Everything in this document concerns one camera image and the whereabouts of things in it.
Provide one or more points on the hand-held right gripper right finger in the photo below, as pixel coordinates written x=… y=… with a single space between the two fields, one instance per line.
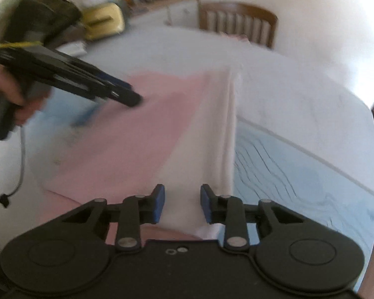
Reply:
x=207 y=204

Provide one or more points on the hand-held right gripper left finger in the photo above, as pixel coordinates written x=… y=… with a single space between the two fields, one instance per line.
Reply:
x=157 y=204

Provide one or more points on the person's left hand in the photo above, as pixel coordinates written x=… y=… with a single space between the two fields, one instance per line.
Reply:
x=12 y=90

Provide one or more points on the pink white grey sweatshirt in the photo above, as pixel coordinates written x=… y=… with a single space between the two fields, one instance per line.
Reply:
x=127 y=137

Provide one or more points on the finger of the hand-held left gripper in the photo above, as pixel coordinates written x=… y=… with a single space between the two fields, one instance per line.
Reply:
x=112 y=95
x=106 y=79

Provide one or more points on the white sideboard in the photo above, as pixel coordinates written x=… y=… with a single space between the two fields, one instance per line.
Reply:
x=171 y=9

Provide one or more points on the blue patterned table mat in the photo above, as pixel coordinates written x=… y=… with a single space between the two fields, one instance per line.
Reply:
x=299 y=180

